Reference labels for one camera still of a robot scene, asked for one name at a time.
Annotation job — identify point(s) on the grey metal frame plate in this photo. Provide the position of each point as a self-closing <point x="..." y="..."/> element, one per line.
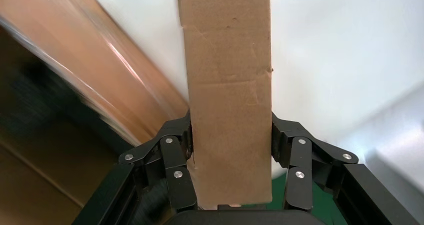
<point x="397" y="157"/>

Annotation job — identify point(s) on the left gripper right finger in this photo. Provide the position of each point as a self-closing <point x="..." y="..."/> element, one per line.
<point x="304" y="164"/>

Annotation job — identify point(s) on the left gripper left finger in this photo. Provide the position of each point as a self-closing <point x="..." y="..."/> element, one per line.
<point x="149" y="157"/>

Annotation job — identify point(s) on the large open cardboard box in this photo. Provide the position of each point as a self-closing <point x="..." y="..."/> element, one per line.
<point x="99" y="51"/>

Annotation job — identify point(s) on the small cardboard box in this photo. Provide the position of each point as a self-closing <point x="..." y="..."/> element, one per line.
<point x="228" y="101"/>

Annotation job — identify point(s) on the black foam insert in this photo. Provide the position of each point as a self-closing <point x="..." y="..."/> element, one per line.
<point x="33" y="111"/>

